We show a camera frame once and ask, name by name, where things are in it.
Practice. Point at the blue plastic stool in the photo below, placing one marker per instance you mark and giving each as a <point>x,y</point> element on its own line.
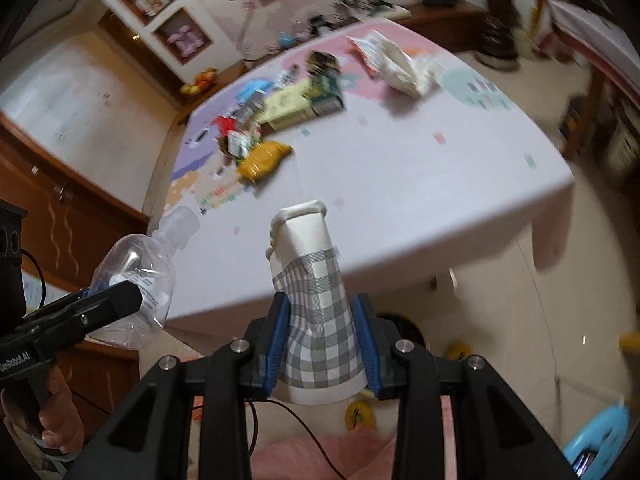
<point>593,451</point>

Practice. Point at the white set-top box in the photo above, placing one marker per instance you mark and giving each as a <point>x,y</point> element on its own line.
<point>394,13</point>

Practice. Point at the yellow slipper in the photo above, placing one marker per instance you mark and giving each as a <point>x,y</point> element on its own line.
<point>358,415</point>

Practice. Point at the black yellow trash bin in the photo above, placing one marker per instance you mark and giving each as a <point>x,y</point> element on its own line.
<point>399,335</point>

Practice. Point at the framed photo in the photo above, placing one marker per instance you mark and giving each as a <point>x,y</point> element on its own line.
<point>150,8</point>

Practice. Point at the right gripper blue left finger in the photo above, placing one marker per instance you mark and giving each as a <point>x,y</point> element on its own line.
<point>276,328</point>

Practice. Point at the pink dumbbells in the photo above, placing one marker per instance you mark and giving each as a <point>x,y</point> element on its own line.
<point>186,40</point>

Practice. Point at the fruit bowl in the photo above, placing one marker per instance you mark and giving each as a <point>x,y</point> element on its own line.
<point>201,82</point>

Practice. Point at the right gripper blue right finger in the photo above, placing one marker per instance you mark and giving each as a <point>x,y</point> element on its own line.
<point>372,343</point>

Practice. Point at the green white carton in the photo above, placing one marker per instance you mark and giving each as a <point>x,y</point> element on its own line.
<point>238,144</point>

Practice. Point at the black gold wrapper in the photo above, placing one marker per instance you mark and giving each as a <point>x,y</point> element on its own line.
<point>322,63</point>

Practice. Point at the side table with cloth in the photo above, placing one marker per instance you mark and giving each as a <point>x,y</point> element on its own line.
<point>606,47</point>

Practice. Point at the silver foil wrapper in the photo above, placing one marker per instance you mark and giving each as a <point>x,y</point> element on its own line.
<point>288,76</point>

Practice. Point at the blue face mask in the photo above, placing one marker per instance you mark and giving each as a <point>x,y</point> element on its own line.
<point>253,85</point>

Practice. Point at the white paper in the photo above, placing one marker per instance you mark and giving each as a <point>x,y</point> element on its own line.
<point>383,59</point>

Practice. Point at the grey barcode carton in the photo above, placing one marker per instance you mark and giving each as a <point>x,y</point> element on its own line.
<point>254,104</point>

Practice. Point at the blue teapot ornament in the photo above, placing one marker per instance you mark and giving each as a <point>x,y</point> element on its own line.
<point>286,41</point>

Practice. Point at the dark ceramic jar stack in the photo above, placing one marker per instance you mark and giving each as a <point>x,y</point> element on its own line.
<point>495,46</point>

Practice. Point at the red paper box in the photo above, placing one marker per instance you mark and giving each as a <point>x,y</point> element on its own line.
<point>224,125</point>

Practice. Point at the yellow foil snack bag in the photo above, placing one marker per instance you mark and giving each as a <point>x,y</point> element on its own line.
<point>263,160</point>

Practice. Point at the clear plastic bottle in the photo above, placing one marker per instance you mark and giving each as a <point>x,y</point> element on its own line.
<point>148,262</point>

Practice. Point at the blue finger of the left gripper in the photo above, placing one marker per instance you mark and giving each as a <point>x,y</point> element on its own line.
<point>102,308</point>

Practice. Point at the grey checkered paper cup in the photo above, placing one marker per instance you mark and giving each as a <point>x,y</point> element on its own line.
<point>322,363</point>

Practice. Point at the yellow green chocolate box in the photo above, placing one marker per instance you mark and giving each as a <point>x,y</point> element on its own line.
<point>312,97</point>

